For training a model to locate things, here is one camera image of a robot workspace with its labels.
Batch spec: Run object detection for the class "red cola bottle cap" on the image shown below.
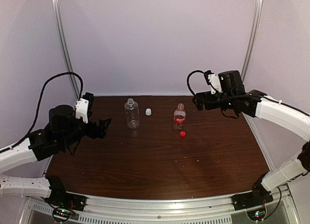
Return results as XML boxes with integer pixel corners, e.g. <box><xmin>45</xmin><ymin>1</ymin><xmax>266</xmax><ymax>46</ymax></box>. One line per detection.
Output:
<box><xmin>180</xmin><ymin>131</ymin><xmax>186</xmax><ymax>138</ymax></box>

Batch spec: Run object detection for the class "frame post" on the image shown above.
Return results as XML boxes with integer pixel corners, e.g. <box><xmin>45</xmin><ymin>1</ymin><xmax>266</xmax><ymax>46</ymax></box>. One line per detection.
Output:
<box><xmin>241</xmin><ymin>0</ymin><xmax>264</xmax><ymax>81</ymax></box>
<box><xmin>50</xmin><ymin>0</ymin><xmax>81</xmax><ymax>99</ymax></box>

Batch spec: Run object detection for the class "left rear frame post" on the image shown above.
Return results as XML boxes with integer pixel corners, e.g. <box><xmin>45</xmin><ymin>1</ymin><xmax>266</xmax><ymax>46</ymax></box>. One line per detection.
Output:
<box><xmin>50</xmin><ymin>0</ymin><xmax>81</xmax><ymax>99</ymax></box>

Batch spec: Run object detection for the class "white bottle cap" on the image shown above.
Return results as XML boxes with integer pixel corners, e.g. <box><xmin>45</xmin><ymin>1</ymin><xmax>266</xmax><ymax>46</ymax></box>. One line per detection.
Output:
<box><xmin>145</xmin><ymin>108</ymin><xmax>152</xmax><ymax>116</ymax></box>

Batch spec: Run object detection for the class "right rear frame post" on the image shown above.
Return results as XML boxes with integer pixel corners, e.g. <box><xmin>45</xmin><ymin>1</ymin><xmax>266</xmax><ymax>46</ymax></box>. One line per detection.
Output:
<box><xmin>241</xmin><ymin>0</ymin><xmax>264</xmax><ymax>81</ymax></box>

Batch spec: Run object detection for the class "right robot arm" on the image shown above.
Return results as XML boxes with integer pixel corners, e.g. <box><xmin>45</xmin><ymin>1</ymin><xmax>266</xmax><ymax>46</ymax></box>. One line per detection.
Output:
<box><xmin>192</xmin><ymin>70</ymin><xmax>310</xmax><ymax>206</ymax></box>

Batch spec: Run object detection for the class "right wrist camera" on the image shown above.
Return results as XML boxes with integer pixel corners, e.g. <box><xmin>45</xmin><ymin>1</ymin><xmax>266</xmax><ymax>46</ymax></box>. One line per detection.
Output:
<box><xmin>204</xmin><ymin>70</ymin><xmax>222</xmax><ymax>95</ymax></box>

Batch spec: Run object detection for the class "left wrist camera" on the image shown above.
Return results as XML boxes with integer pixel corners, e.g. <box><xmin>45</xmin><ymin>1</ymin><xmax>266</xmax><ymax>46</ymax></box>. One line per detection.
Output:
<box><xmin>74</xmin><ymin>92</ymin><xmax>94</xmax><ymax>124</ymax></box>

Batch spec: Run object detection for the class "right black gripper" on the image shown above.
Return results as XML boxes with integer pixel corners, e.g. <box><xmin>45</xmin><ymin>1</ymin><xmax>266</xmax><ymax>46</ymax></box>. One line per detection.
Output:
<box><xmin>193</xmin><ymin>90</ymin><xmax>235</xmax><ymax>111</ymax></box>

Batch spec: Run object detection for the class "aluminium front frame rail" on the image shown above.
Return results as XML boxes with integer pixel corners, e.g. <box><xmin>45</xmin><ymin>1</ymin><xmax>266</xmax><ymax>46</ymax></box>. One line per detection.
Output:
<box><xmin>65</xmin><ymin>185</ymin><xmax>300</xmax><ymax>224</ymax></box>

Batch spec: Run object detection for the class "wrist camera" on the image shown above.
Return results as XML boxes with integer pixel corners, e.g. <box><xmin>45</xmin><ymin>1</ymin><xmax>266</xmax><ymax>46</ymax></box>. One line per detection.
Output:
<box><xmin>74</xmin><ymin>92</ymin><xmax>94</xmax><ymax>124</ymax></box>
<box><xmin>204</xmin><ymin>70</ymin><xmax>222</xmax><ymax>95</ymax></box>

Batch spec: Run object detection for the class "large clear plastic bottle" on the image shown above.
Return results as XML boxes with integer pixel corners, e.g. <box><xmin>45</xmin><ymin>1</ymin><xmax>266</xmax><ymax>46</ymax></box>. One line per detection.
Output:
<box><xmin>124</xmin><ymin>98</ymin><xmax>140</xmax><ymax>129</ymax></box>

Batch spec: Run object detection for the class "small cola bottle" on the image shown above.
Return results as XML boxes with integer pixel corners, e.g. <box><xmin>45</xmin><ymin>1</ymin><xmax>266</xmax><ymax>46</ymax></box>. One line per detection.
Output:
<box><xmin>173</xmin><ymin>103</ymin><xmax>186</xmax><ymax>131</ymax></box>

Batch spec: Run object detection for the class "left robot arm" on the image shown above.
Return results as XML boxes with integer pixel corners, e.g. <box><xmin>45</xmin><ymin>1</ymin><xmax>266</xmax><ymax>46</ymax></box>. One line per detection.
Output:
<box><xmin>0</xmin><ymin>105</ymin><xmax>111</xmax><ymax>207</ymax></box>

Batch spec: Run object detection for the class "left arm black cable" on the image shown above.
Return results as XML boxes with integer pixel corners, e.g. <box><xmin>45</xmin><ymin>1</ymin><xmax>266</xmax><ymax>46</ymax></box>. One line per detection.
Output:
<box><xmin>0</xmin><ymin>72</ymin><xmax>84</xmax><ymax>152</ymax></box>

